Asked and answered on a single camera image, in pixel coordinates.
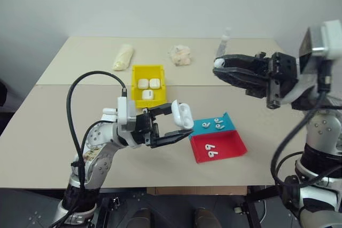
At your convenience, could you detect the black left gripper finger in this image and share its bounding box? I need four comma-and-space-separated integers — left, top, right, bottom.
156, 129, 194, 148
147, 103, 174, 121

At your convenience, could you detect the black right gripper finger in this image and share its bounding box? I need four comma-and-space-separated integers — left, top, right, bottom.
212, 66, 269, 99
213, 53, 271, 72

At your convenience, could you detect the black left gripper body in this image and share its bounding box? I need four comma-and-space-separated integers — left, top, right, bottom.
131, 111, 161, 149

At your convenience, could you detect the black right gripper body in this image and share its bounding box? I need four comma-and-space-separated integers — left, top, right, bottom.
265, 51, 299, 109

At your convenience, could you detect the yellow plastic bin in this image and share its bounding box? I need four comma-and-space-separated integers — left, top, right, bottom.
131, 64, 169, 109

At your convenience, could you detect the clear plastic bottle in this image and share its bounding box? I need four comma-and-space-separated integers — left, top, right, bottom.
215, 27, 232, 58

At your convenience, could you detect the blue plastic tray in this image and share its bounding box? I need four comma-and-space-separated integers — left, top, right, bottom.
192, 111, 237, 136

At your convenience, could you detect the red plastic tray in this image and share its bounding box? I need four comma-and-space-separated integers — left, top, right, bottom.
190, 129, 248, 164

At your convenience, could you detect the crumpled clear plastic bag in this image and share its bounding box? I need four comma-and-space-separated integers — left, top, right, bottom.
167, 44, 192, 66

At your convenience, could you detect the brown cardboard strip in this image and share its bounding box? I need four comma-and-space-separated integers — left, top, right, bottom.
146, 186, 248, 195

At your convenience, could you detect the cream rolled plastic bag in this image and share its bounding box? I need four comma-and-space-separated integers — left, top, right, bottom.
111, 43, 134, 72

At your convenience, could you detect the dark object at room edge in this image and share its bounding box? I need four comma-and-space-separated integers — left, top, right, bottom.
0, 80, 8, 107

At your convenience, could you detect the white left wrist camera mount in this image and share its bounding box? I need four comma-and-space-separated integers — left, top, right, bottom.
116, 96, 138, 133

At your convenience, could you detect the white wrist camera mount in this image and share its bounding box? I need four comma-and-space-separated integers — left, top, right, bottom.
282, 19, 342, 105
116, 96, 138, 133

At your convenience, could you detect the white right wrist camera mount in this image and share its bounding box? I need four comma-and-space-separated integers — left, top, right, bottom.
282, 19, 342, 105

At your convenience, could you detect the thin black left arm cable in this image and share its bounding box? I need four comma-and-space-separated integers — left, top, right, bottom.
80, 120, 104, 186

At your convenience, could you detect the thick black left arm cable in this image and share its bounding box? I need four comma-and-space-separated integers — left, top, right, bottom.
66, 70, 129, 195

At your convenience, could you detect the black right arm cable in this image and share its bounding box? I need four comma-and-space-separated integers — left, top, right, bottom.
270, 61, 335, 194

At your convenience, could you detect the black table frame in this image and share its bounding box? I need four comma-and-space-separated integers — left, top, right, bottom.
93, 184, 284, 228

